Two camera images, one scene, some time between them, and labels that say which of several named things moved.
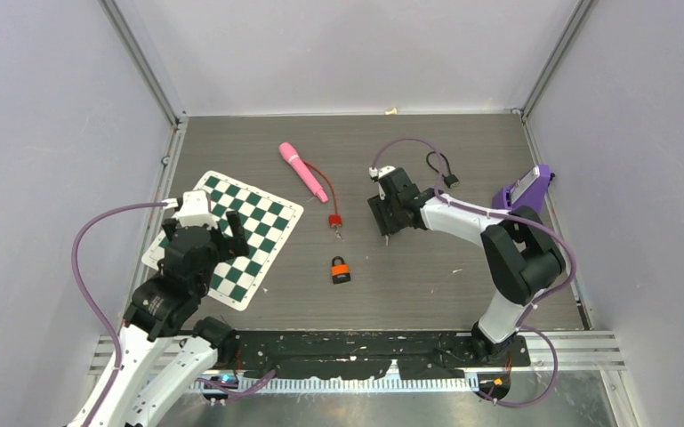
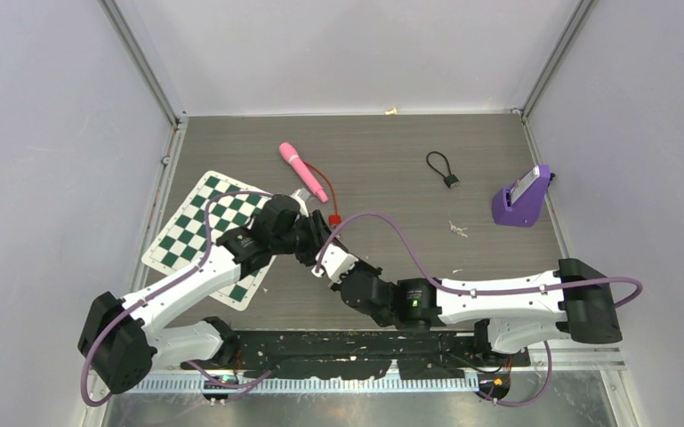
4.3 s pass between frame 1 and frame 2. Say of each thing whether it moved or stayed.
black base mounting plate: stayed
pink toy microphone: stayed
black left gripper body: moved
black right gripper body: moved
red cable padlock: stayed
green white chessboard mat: stayed
